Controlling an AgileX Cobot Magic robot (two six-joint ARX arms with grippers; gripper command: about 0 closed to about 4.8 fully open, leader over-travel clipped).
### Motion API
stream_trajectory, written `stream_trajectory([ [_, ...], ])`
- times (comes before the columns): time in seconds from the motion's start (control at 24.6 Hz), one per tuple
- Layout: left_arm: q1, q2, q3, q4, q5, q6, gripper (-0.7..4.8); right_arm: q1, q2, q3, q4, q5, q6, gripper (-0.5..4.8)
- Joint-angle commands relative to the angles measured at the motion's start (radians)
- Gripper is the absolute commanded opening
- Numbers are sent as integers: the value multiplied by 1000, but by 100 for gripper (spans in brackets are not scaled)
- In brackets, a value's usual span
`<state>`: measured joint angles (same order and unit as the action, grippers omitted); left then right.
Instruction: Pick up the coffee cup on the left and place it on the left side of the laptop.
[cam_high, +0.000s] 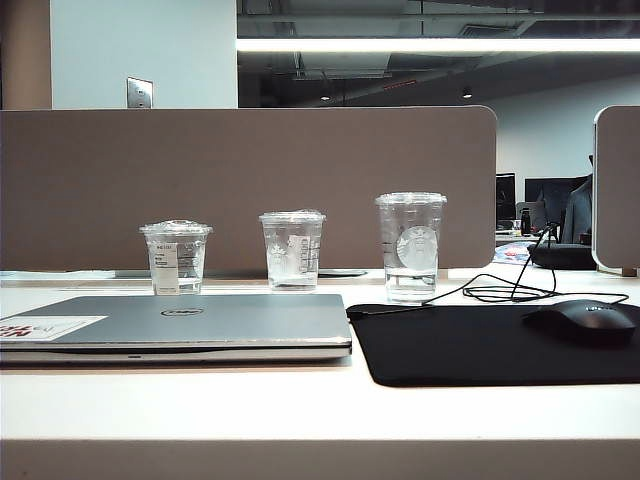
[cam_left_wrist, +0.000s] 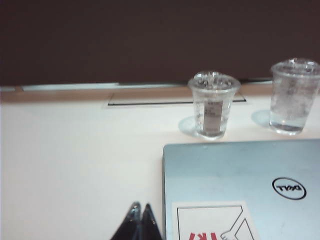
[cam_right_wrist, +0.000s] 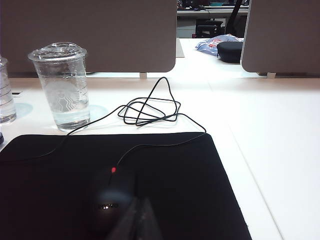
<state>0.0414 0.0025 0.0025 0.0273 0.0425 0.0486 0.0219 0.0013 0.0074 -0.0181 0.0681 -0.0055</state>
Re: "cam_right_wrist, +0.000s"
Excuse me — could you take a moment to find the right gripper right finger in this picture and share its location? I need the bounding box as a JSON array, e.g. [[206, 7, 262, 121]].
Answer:
[[136, 195, 164, 240]]

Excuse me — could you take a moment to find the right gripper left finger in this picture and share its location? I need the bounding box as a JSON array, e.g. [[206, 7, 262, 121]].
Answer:
[[106, 196, 140, 240]]

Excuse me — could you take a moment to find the tall clear Starbucks cup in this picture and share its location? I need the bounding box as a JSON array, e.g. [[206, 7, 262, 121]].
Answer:
[[27, 41, 91, 133]]

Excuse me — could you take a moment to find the short clear cup white label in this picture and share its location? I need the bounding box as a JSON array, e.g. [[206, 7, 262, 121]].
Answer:
[[0, 56, 17, 126]]

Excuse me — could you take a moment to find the black computer mouse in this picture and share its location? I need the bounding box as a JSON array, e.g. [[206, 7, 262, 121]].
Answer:
[[91, 172, 138, 238]]

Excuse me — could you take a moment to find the black mouse pad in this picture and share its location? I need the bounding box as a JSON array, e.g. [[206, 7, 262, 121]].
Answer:
[[0, 132, 253, 240]]

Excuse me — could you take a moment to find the blue printed plastic bag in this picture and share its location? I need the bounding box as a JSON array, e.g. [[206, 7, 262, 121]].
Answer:
[[194, 34, 245, 56]]

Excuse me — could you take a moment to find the black zippered case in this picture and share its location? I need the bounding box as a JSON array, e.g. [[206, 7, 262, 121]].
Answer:
[[216, 41, 244, 64]]

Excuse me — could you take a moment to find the wide brown desk divider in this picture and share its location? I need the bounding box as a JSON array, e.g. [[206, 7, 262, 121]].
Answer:
[[0, 0, 178, 74]]

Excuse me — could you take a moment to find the black office chair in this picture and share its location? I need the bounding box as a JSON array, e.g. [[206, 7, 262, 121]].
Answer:
[[195, 19, 224, 39]]

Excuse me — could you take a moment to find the narrow brown desk divider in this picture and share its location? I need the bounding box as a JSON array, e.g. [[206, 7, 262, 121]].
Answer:
[[240, 0, 320, 74]]

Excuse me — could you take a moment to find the thin black mouse cable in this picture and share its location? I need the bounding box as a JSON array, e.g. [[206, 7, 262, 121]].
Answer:
[[0, 76, 208, 186]]

